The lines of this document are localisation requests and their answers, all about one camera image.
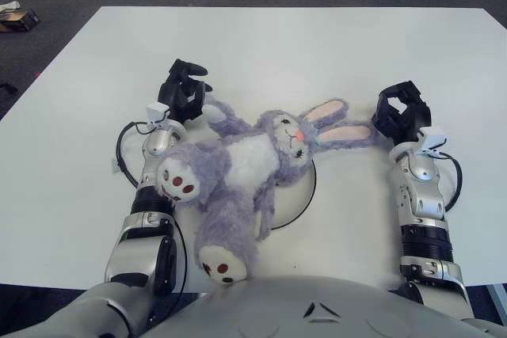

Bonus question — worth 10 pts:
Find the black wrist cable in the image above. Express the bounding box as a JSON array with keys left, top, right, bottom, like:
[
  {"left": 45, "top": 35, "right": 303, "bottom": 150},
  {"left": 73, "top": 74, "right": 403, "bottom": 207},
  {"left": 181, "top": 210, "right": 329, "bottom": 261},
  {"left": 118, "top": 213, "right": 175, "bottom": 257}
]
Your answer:
[
  {"left": 431, "top": 150, "right": 463, "bottom": 212},
  {"left": 116, "top": 119, "right": 189, "bottom": 295}
]

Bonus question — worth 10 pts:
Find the white wrist sensor box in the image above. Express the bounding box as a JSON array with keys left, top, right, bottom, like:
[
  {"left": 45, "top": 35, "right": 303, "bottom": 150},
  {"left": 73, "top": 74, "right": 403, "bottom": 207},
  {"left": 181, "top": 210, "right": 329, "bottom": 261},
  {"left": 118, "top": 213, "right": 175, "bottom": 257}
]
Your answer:
[
  {"left": 145, "top": 103, "right": 170, "bottom": 124},
  {"left": 417, "top": 126, "right": 448, "bottom": 157}
]

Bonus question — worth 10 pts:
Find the white right wrist sensor box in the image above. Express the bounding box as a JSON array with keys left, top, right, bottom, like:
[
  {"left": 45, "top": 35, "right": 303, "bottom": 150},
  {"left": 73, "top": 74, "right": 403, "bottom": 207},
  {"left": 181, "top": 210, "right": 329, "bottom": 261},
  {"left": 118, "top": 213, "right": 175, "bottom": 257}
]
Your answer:
[{"left": 417, "top": 126, "right": 448, "bottom": 157}]

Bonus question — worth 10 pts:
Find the purple plush bunny doll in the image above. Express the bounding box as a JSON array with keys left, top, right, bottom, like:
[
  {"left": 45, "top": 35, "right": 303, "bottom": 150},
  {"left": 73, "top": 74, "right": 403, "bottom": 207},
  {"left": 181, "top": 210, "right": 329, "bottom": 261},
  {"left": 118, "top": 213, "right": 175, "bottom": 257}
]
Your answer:
[{"left": 156, "top": 97, "right": 379, "bottom": 286}]

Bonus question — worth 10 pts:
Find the grey robot torso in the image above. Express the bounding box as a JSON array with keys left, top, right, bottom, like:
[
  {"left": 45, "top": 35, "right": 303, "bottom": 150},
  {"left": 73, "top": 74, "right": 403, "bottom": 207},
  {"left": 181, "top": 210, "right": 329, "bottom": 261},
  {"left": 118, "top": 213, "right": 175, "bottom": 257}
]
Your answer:
[{"left": 0, "top": 274, "right": 507, "bottom": 338}]

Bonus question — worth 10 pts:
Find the white plate with black rim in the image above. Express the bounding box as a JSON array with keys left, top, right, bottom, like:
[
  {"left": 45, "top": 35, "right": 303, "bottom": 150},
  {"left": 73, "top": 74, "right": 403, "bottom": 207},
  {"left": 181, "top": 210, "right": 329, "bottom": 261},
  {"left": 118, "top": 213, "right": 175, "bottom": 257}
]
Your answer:
[{"left": 271, "top": 158, "right": 318, "bottom": 230}]

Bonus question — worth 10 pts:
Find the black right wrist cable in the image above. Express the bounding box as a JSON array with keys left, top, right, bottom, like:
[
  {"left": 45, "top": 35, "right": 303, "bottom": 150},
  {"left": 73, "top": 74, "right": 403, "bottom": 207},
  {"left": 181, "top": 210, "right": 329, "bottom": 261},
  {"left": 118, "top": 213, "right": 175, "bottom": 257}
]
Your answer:
[{"left": 431, "top": 150, "right": 463, "bottom": 212}]

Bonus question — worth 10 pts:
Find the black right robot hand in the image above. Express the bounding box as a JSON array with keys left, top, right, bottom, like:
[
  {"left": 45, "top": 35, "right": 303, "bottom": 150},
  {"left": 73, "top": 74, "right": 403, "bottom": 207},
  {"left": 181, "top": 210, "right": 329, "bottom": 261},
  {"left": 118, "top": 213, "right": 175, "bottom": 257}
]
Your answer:
[{"left": 371, "top": 80, "right": 433, "bottom": 144}]

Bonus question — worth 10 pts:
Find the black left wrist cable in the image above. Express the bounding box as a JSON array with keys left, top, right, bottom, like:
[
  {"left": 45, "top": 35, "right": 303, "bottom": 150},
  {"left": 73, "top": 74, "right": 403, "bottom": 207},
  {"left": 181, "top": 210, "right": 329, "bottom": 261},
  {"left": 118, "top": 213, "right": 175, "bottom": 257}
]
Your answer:
[{"left": 116, "top": 119, "right": 189, "bottom": 295}]

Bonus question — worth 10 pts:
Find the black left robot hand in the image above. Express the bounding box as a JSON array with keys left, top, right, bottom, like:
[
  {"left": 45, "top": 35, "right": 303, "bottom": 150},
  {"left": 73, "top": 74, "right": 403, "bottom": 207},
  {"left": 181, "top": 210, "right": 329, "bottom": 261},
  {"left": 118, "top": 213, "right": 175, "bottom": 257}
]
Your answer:
[{"left": 157, "top": 59, "right": 214, "bottom": 125}]

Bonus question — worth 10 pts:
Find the grey metal table leg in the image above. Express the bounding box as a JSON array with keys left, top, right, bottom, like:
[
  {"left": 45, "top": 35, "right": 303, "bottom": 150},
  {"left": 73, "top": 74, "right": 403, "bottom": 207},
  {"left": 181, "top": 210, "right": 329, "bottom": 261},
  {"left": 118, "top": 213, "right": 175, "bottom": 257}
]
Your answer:
[{"left": 485, "top": 284, "right": 507, "bottom": 325}]

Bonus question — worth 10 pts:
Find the white left wrist sensor box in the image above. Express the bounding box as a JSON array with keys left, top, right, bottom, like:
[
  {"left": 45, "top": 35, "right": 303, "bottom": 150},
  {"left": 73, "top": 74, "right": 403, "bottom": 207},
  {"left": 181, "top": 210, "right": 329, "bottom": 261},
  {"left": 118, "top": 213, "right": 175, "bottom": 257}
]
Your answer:
[{"left": 145, "top": 103, "right": 170, "bottom": 124}]

